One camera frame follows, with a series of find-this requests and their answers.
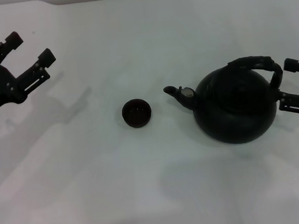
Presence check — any black round teapot with handle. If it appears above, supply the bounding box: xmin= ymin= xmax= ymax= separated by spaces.
xmin=160 ymin=53 xmax=291 ymax=151

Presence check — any small dark teacup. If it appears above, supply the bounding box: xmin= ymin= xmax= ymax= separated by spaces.
xmin=120 ymin=97 xmax=153 ymax=131

